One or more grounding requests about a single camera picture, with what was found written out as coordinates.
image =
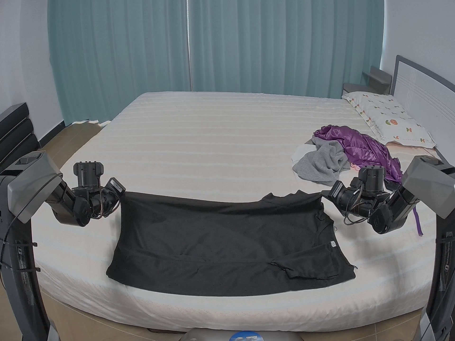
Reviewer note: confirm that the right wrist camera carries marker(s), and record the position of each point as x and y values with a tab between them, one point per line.
354	182

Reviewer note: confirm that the white printed pillow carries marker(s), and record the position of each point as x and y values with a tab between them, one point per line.
391	119

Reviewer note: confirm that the grey bedside table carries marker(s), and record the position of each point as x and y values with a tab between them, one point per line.
376	78

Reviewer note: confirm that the pink garment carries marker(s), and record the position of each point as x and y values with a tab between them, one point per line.
354	166

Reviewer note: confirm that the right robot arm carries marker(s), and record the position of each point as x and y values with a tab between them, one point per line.
430	187

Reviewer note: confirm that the white garment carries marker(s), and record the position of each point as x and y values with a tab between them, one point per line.
300	152

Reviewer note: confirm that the black T-shirt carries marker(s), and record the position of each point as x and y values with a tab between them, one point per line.
220	240

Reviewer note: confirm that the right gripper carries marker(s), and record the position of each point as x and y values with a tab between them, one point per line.
350	201

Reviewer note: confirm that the blue-green curtain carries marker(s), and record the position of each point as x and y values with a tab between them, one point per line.
284	34
121	48

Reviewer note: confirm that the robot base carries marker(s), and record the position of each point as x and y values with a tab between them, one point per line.
213	336

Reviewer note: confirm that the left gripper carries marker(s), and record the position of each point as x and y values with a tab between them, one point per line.
115	187

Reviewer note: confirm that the bed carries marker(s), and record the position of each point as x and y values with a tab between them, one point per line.
199	144

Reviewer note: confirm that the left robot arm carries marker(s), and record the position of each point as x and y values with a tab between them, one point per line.
32	187

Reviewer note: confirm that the black chest of drawers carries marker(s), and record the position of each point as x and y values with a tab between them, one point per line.
16	133

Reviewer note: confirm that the grey garment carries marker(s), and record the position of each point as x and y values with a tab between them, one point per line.
320	165

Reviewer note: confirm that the purple satin garment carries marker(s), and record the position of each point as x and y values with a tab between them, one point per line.
366	147

